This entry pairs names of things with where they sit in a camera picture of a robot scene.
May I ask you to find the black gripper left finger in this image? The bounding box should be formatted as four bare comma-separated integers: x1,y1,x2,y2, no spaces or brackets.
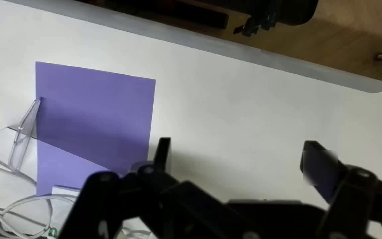
57,137,228,239

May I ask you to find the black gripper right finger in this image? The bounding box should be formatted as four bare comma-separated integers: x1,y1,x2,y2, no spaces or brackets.
300,139,382,239

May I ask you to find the white power adapter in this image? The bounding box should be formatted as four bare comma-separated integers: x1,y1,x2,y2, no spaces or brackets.
50,183,83,196

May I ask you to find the purple paper sheet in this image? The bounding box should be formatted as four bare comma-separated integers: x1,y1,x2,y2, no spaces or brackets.
34,61,156,196

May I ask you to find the clear acrylic panel with feet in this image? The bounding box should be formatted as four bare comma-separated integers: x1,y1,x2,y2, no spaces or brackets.
7,95,44,174

